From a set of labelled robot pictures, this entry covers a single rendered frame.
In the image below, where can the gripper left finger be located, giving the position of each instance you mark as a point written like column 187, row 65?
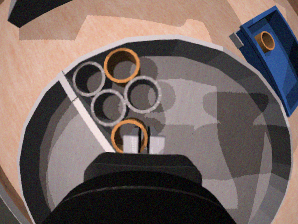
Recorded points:
column 132, row 142

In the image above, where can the blue tray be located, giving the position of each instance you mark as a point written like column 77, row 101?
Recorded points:
column 282, row 61

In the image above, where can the grey metal ring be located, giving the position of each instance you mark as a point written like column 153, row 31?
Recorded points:
column 82, row 74
column 97, row 107
column 138, row 81

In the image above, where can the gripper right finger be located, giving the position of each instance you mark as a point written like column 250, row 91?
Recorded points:
column 155, row 142

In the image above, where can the bronze ring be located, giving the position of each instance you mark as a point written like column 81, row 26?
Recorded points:
column 116, row 139
column 267, row 44
column 116, row 56

